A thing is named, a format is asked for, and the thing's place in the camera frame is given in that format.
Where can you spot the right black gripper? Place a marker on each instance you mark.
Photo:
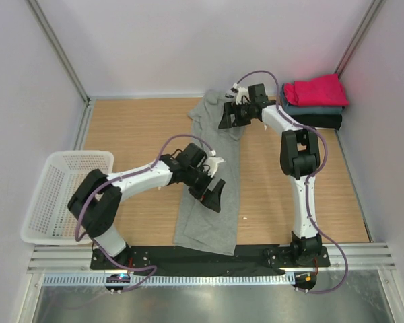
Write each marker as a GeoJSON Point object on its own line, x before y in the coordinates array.
{"type": "Point", "coordinates": [231, 108]}

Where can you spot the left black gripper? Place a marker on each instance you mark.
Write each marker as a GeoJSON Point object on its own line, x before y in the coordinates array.
{"type": "Point", "coordinates": [211, 199]}

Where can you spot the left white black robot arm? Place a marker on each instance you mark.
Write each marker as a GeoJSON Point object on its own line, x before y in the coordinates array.
{"type": "Point", "coordinates": [96, 201]}

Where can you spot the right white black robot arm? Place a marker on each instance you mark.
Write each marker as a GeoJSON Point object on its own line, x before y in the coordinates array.
{"type": "Point", "coordinates": [299, 158]}

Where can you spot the folded blue grey t shirt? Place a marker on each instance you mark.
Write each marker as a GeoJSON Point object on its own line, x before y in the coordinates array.
{"type": "Point", "coordinates": [300, 111]}

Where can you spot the folded black t shirt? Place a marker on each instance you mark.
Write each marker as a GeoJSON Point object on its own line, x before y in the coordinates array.
{"type": "Point", "coordinates": [318, 121]}

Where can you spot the folded pink t shirt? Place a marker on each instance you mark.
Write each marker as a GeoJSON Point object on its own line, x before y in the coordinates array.
{"type": "Point", "coordinates": [325, 90]}

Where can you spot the white plastic basket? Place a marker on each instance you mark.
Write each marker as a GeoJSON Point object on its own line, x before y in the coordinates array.
{"type": "Point", "coordinates": [48, 220]}

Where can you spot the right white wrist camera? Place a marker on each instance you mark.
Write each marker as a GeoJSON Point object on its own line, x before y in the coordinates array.
{"type": "Point", "coordinates": [238, 93]}

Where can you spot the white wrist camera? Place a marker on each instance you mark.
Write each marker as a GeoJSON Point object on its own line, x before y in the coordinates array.
{"type": "Point", "coordinates": [238, 93]}
{"type": "Point", "coordinates": [212, 163]}

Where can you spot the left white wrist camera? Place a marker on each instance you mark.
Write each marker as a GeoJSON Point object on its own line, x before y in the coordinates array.
{"type": "Point", "coordinates": [212, 163]}

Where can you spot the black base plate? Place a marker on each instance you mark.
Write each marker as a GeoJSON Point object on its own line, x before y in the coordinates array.
{"type": "Point", "coordinates": [246, 261]}

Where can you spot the slotted cable duct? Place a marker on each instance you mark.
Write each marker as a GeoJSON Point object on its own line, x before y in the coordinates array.
{"type": "Point", "coordinates": [120, 280]}

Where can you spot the aluminium rail frame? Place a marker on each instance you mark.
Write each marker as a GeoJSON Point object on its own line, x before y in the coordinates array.
{"type": "Point", "coordinates": [63, 259]}

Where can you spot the right aluminium corner post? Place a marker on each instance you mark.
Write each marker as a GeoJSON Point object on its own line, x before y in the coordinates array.
{"type": "Point", "coordinates": [361, 31]}

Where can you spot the aluminium corner post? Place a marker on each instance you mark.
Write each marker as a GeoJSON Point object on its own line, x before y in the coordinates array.
{"type": "Point", "coordinates": [53, 40]}
{"type": "Point", "coordinates": [361, 31]}

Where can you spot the left aluminium corner post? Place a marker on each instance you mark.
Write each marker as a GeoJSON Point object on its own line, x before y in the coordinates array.
{"type": "Point", "coordinates": [53, 40]}

